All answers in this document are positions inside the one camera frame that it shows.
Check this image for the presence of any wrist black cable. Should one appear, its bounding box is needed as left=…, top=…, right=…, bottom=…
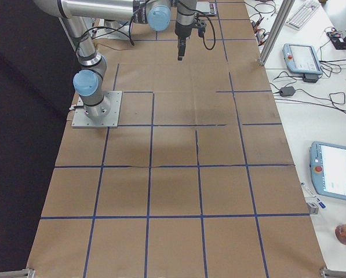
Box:
left=194, top=5, right=217, bottom=50

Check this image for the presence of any silver digital kitchen scale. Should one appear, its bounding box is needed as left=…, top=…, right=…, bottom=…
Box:
left=196, top=1, right=217, bottom=16

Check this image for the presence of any black backdrop curtain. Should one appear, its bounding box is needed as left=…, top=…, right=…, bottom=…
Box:
left=0, top=1, right=79, bottom=272

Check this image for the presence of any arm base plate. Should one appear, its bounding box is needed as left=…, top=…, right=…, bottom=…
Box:
left=71, top=91, right=122, bottom=128

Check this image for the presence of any aluminium frame post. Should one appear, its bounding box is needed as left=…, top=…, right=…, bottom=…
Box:
left=257, top=0, right=294, bottom=66

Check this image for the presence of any white keyboard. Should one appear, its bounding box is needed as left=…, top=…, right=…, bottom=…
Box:
left=285, top=0, right=321, bottom=30

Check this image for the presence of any far teach pendant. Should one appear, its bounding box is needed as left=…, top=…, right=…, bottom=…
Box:
left=282, top=43, right=323, bottom=75

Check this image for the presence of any black power adapter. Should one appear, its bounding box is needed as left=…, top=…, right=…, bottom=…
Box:
left=279, top=86, right=296, bottom=97

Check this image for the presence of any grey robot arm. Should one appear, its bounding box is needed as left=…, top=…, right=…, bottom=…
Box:
left=101, top=1, right=206, bottom=61
left=35, top=1, right=172, bottom=120

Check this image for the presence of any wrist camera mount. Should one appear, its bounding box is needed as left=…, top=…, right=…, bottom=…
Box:
left=195, top=19, right=207, bottom=38

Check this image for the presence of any teach pendant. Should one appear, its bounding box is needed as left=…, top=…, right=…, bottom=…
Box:
left=282, top=43, right=323, bottom=75
left=309, top=141, right=346, bottom=200

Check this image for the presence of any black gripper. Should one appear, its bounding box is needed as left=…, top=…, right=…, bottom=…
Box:
left=174, top=24, right=192, bottom=61

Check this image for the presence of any near teach pendant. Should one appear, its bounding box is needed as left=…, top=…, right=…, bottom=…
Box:
left=309, top=141, right=346, bottom=200

